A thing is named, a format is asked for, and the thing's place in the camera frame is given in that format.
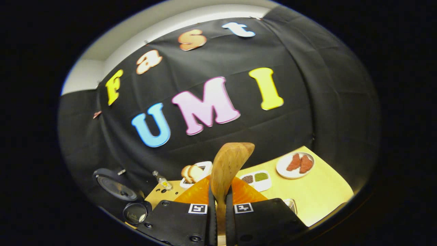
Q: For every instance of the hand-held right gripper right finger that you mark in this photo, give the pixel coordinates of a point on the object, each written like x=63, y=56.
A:
x=230, y=222

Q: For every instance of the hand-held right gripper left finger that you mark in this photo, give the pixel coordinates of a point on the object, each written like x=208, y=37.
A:
x=212, y=222

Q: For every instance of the wooden spoon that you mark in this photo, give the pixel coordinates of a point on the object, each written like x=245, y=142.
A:
x=228, y=164

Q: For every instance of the black rice cooker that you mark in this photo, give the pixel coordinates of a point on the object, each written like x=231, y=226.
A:
x=116, y=188

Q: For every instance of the white divided bean dish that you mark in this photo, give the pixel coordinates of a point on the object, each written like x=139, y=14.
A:
x=263, y=185

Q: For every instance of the white toaster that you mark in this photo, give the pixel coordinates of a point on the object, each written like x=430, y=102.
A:
x=206, y=164

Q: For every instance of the small glass bottle yellow label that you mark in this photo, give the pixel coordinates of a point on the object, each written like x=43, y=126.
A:
x=164, y=182

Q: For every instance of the white round plate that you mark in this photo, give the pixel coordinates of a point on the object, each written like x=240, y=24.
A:
x=283, y=172

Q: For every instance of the black backdrop cloth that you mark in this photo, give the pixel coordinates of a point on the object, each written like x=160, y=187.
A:
x=307, y=85

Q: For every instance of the copper backdrop clip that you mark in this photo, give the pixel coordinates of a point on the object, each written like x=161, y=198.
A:
x=97, y=114

